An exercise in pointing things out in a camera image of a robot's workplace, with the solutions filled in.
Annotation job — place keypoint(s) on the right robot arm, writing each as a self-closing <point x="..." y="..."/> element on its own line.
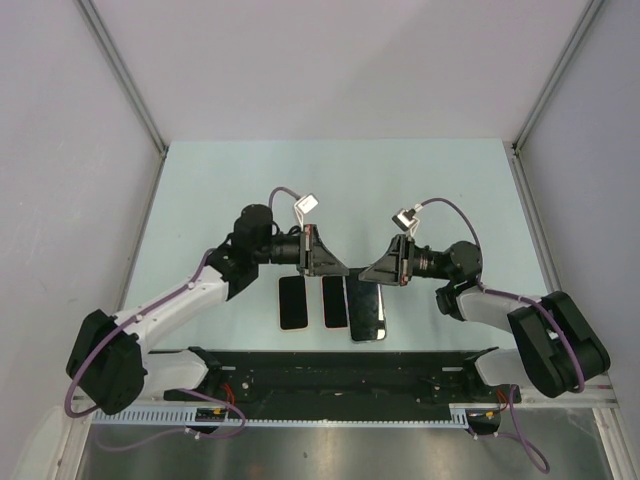
<point x="556" y="349"/>

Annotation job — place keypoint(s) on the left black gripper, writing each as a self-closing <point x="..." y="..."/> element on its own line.
<point x="313" y="257"/>

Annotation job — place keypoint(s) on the right aluminium frame post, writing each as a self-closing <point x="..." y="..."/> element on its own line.
<point x="577" y="37"/>

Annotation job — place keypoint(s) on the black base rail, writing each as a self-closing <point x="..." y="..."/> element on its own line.
<point x="385" y="385"/>

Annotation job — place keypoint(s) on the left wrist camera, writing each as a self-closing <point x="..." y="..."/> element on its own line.
<point x="303" y="206"/>

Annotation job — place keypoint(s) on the clear phone case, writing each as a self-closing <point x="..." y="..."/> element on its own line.
<point x="386" y="325"/>

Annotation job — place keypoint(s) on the aluminium frame post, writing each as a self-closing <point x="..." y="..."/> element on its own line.
<point x="122" y="74"/>
<point x="577" y="37"/>

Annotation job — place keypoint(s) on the white cable duct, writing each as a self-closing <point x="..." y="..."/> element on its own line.
<point x="200" y="416"/>

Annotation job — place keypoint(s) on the blue phone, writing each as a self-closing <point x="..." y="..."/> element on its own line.
<point x="292" y="302"/>
<point x="366" y="310"/>

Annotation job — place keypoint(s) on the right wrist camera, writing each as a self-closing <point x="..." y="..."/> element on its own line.
<point x="407" y="221"/>

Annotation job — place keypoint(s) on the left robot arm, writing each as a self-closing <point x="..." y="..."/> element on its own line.
<point x="110" y="364"/>

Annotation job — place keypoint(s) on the pink phone case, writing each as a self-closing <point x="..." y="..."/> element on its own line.
<point x="324" y="320"/>

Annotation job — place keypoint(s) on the left aluminium frame post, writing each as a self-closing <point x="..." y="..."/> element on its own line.
<point x="122" y="74"/>

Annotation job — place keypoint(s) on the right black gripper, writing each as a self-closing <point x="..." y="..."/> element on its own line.
<point x="396" y="266"/>

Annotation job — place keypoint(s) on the black phone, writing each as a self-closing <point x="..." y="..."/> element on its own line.
<point x="334" y="302"/>

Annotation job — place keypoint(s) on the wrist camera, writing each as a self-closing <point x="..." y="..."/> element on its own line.
<point x="303" y="206"/>
<point x="407" y="221"/>

